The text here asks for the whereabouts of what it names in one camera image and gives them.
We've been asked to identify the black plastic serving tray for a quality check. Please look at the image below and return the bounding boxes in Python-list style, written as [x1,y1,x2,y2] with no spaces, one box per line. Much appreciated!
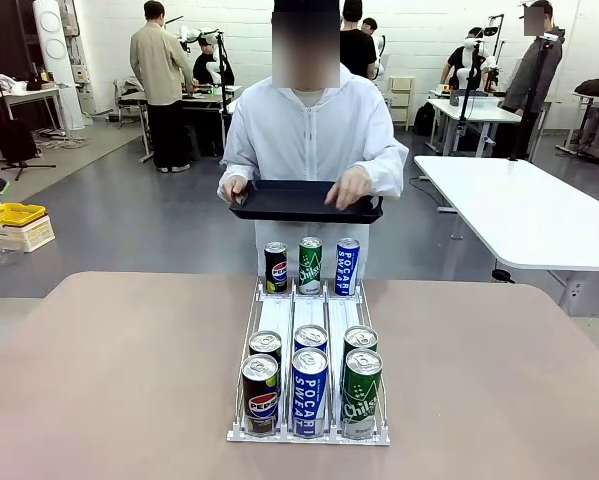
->
[227,179,384,225]

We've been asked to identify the black Pepsi can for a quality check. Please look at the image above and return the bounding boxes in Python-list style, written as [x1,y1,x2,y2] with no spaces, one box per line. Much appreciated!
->
[241,353,280,438]
[248,330,283,364]
[263,241,289,294]

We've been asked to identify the green Chilsung cider can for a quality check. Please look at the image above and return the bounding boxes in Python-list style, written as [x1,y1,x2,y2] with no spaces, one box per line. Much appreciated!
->
[298,236,324,296]
[340,348,384,440]
[343,325,379,357]

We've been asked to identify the person's right forearm white sleeve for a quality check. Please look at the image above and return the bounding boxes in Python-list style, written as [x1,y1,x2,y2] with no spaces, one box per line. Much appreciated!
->
[218,144,260,184]

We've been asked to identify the person's left forearm white sleeve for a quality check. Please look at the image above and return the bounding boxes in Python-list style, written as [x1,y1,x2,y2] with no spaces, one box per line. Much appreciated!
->
[363,144,410,199]

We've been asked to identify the person in black top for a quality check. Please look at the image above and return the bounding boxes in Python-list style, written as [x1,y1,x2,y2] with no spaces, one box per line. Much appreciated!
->
[192,38,235,86]

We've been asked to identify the person in white hoodie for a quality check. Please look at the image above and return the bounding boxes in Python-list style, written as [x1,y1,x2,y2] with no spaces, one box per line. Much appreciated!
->
[217,0,410,279]

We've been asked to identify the person in black t-shirt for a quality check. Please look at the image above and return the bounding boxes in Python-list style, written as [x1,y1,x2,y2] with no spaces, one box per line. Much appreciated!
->
[338,0,379,79]

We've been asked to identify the person in grey hoodie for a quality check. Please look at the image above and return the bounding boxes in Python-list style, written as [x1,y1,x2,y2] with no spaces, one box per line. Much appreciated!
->
[501,0,565,161]

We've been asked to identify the person's right hand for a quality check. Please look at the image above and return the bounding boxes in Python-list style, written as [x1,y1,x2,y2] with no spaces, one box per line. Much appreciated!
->
[217,174,253,204]

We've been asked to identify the person's left hand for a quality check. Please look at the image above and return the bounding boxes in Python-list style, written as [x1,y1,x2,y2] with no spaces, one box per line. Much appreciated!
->
[323,166,373,210]

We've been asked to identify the yellow plastic crate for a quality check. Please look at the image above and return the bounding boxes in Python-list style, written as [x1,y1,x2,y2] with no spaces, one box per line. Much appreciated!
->
[0,202,48,227]

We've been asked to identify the black floor tripod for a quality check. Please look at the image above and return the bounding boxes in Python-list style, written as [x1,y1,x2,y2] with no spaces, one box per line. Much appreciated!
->
[0,74,58,181]

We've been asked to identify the white plastic crate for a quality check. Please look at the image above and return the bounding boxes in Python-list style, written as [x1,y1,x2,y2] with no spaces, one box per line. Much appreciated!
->
[0,214,57,254]

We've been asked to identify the clear plastic bowl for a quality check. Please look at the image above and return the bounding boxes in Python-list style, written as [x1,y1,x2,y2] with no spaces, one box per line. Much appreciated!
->
[0,242,25,267]

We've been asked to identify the white side table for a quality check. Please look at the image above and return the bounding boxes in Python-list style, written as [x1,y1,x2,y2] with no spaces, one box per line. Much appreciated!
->
[0,85,70,161]

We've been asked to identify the tall white air conditioner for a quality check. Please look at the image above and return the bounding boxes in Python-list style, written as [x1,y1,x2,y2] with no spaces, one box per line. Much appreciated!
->
[32,0,88,131]

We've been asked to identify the man in beige jacket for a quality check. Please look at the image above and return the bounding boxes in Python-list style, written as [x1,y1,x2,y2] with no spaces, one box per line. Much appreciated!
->
[129,0,196,174]

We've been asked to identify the grey background desk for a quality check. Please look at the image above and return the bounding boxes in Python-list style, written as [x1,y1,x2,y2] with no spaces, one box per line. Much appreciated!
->
[116,84,243,164]

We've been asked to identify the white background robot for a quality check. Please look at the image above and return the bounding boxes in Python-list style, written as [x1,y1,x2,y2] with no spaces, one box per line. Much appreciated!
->
[456,37,500,94]
[176,24,220,84]

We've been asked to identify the blue Pocari Sweat can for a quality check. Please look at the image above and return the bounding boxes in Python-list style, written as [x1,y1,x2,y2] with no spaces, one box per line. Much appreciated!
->
[335,237,361,297]
[291,347,330,438]
[293,324,329,354]

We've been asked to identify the white drawer cart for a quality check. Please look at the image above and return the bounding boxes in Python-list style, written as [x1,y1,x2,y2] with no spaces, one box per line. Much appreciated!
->
[388,75,416,132]

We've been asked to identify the black backpack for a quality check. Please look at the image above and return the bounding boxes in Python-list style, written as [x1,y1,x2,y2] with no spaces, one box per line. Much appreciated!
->
[413,102,438,136]

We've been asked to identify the white background desk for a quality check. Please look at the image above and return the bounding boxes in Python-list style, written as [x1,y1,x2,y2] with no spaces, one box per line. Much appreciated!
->
[426,97,523,156]

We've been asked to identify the large white table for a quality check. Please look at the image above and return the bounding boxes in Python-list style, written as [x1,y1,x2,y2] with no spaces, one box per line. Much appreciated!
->
[412,154,599,316]

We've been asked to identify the white wire can dispenser rack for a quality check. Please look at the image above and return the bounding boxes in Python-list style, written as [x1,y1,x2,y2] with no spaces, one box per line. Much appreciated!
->
[226,277,391,446]

